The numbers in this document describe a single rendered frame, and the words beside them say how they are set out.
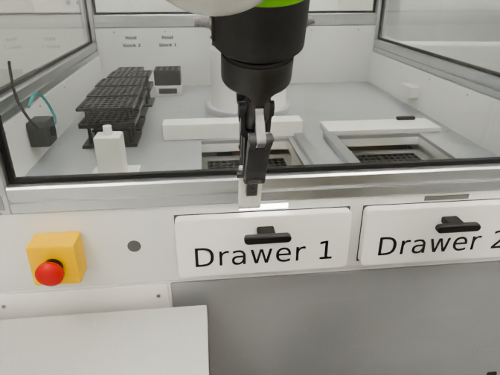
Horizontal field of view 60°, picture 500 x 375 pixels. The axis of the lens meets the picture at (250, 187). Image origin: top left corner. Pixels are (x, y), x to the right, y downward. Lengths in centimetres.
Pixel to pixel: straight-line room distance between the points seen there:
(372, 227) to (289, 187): 16
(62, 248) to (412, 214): 56
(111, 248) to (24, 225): 14
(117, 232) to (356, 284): 44
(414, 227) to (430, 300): 19
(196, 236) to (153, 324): 16
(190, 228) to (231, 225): 7
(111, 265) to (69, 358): 15
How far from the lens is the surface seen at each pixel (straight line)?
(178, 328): 75
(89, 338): 76
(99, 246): 75
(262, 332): 87
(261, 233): 68
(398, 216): 76
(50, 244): 72
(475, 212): 83
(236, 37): 41
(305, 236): 73
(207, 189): 68
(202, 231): 70
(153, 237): 73
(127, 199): 70
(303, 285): 81
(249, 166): 49
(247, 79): 44
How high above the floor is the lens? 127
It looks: 25 degrees down
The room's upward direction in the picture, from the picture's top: straight up
